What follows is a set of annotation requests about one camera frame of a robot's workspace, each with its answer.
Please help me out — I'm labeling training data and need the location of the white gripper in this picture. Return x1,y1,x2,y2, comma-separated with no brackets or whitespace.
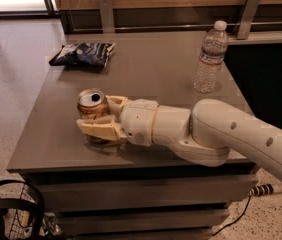
76,95,159,146

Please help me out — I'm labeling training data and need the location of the orange LaCroix soda can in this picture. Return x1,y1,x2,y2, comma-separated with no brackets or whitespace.
77,88,111,144

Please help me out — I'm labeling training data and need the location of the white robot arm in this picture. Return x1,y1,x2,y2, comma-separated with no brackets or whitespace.
77,96,282,181

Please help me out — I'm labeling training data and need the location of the blue chip bag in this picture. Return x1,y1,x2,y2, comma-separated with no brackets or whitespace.
49,43,115,68

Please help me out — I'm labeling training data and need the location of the grey drawer cabinet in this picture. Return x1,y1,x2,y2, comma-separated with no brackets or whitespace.
7,31,258,240

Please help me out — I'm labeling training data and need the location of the clear plastic water bottle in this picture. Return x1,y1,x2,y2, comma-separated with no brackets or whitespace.
194,20,228,93

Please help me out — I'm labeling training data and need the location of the striped power plug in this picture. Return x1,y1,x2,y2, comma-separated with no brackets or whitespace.
249,184,282,196

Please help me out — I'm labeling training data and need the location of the left metal wall bracket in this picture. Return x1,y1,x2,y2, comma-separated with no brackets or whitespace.
98,0,115,33

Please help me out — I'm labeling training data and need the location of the metal wall bracket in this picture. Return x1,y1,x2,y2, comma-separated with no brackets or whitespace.
236,0,261,40
98,0,115,33

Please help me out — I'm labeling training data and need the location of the black wire basket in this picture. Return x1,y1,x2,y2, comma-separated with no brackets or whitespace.
0,180,45,238

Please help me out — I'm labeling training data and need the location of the black floor cable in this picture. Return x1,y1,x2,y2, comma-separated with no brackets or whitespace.
211,194,253,237

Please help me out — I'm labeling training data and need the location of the right metal wall bracket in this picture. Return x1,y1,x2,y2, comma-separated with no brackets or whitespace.
236,0,261,40

